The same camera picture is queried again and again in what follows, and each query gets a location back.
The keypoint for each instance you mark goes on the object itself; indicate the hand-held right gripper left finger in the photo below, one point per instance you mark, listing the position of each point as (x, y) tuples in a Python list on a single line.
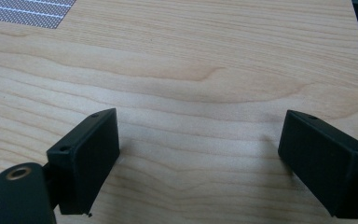
[(85, 161)]

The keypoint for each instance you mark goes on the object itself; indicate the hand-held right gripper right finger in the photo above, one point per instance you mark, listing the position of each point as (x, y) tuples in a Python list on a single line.
[(326, 165)]

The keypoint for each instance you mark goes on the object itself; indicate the grey checked cloth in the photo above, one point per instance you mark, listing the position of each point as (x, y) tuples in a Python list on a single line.
[(24, 11)]

